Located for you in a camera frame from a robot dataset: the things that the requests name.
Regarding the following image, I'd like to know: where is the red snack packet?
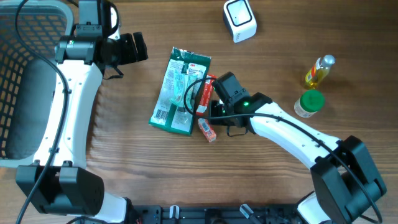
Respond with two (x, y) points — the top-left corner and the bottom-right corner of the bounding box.
(195, 74), (216, 116)

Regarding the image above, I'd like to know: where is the green 3M gloves package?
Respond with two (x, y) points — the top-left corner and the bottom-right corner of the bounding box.
(149, 47), (211, 135)

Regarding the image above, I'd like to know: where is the green lid white jar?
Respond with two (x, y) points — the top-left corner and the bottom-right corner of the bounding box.
(294, 90), (325, 118)

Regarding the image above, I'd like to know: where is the yellow liquid bottle silver cap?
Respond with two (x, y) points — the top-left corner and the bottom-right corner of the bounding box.
(303, 55), (335, 90)

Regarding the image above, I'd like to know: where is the pink tissue pack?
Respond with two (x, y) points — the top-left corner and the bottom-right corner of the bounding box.
(198, 118), (216, 142)

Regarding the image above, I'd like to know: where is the light teal small packet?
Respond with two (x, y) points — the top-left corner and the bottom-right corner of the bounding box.
(170, 70), (197, 110)

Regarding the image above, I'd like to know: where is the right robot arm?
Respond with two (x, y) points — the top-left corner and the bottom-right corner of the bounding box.
(211, 72), (387, 223)

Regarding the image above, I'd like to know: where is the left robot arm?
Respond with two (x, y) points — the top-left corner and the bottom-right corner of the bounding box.
(16, 1), (148, 223)

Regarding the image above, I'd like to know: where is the white barcode scanner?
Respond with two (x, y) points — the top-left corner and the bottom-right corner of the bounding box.
(223, 0), (257, 43)

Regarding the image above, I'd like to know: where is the grey plastic mesh basket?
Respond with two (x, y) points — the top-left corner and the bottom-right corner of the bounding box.
(1, 1), (74, 168)

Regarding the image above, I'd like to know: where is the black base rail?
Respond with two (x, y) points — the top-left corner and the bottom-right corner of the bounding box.
(132, 204), (304, 224)

